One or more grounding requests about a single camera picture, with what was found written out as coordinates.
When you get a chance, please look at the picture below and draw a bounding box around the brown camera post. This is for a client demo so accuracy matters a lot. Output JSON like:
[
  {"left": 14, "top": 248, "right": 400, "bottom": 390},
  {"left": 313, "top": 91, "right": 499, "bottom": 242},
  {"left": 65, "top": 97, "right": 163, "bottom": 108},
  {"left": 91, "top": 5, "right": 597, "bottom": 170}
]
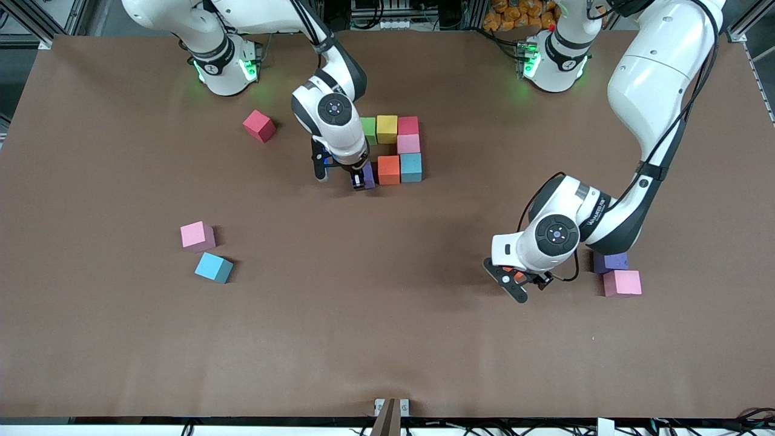
[{"left": 369, "top": 398, "right": 403, "bottom": 436}]

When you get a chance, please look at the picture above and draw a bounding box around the silver metal bracket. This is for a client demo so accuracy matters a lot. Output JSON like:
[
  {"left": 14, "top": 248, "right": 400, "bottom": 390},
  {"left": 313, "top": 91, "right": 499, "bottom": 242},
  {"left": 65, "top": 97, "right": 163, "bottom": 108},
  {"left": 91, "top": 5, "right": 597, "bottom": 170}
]
[{"left": 374, "top": 398, "right": 411, "bottom": 418}]

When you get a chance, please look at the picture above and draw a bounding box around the blue foam cube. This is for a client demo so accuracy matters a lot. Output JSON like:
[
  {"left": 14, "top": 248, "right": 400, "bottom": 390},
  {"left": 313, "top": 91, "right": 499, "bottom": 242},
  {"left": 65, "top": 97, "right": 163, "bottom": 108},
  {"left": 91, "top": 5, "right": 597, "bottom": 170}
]
[
  {"left": 194, "top": 252, "right": 234, "bottom": 285},
  {"left": 400, "top": 153, "right": 423, "bottom": 183}
]

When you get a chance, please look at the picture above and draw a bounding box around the orange packets pile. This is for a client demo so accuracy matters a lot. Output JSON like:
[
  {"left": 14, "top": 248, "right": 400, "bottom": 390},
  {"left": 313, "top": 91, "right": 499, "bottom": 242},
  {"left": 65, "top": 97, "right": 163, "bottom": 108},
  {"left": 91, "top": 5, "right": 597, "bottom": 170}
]
[{"left": 483, "top": 0, "right": 561, "bottom": 31}]

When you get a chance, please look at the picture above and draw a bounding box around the brown table cover sheet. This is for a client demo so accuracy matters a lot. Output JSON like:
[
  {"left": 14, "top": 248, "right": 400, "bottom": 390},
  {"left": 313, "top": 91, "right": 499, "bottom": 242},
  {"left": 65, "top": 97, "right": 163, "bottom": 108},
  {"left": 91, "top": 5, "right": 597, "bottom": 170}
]
[{"left": 0, "top": 30, "right": 775, "bottom": 420}]

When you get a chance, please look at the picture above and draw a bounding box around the aluminium frame profile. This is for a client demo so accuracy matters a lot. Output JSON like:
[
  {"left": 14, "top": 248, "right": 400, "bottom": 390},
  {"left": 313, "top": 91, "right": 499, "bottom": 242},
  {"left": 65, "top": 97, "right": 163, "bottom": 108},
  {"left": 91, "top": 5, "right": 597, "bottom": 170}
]
[
  {"left": 724, "top": 0, "right": 775, "bottom": 44},
  {"left": 0, "top": 0, "right": 82, "bottom": 50}
]

